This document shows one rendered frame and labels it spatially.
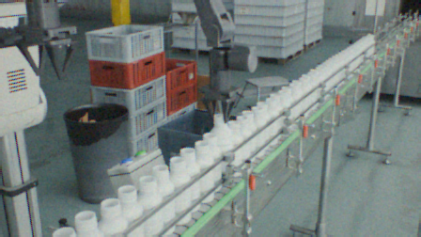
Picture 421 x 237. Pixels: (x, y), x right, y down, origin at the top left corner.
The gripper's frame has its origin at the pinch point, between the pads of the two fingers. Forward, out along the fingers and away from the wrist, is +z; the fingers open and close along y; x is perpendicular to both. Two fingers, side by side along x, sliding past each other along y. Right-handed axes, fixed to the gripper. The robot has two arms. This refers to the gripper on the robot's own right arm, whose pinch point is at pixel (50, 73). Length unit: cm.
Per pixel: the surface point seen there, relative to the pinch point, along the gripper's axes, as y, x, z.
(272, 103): 17, 78, 24
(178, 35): -419, 673, 102
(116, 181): -2.0, 18.7, 32.4
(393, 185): 43, 277, 138
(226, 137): 18, 42, 24
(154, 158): 2.5, 29.0, 29.0
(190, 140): -21, 85, 47
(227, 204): 21, 38, 42
